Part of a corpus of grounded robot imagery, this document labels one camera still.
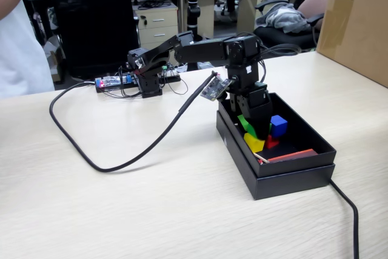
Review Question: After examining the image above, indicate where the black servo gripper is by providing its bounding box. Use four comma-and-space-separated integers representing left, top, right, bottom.
226, 62, 273, 142

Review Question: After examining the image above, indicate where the green wooden cube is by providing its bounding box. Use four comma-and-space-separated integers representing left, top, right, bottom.
246, 123, 259, 140

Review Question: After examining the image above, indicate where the yellow wooden cube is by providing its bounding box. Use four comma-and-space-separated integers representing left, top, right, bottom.
244, 132, 266, 153

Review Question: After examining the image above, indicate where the blue wooden cube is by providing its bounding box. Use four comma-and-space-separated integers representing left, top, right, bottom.
269, 115, 288, 138

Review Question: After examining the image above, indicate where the red wooden cube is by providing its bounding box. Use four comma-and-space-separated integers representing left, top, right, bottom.
264, 134, 281, 150

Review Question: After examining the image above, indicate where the black cardboard box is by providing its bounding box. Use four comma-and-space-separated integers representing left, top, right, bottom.
218, 92, 338, 178

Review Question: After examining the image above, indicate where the black open box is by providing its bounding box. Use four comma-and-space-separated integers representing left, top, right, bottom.
216, 110, 336, 201

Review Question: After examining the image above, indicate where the large brown cardboard box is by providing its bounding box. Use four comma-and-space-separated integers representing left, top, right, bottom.
316, 0, 388, 89

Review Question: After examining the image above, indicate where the open cardboard box with papers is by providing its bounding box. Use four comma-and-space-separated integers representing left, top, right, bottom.
42, 37, 66, 84

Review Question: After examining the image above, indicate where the thin wooden stick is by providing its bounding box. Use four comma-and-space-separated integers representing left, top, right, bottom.
253, 151, 269, 164

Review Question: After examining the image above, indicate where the red brown flat slab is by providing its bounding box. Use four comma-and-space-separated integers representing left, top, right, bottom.
266, 149, 318, 163

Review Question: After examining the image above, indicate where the black armrest office chair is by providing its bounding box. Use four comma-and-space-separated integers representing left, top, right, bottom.
253, 1, 325, 55

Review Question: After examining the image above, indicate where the small white breadboard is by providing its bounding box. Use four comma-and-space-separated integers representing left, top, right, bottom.
162, 63, 182, 79

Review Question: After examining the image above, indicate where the grey crumpled garment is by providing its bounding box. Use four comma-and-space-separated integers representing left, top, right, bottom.
256, 2, 313, 34

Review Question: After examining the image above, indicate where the white drawer cabinet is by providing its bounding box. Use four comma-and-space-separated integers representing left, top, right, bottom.
133, 5, 179, 50

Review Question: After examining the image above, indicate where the controller board with blue modules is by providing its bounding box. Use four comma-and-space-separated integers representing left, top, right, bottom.
94, 73, 136, 93

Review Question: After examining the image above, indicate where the black mesh office chair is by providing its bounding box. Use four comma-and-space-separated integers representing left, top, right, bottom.
45, 0, 142, 81

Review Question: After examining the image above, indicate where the person in white shirt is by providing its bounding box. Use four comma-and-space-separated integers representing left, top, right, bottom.
0, 0, 56, 101

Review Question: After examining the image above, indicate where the bare camera circuit board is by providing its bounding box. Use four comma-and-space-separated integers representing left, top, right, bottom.
199, 75, 233, 102

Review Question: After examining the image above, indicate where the black servo wire bundle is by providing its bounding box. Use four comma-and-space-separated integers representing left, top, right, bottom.
257, 43, 303, 59

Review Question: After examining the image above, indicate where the tangled black cables pile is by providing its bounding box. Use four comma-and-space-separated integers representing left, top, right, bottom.
138, 0, 172, 10

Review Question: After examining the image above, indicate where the black power cable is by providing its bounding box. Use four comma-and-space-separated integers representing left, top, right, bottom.
329, 178, 361, 259

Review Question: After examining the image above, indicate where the thick black camera cable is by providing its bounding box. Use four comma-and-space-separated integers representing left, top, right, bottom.
49, 70, 219, 173

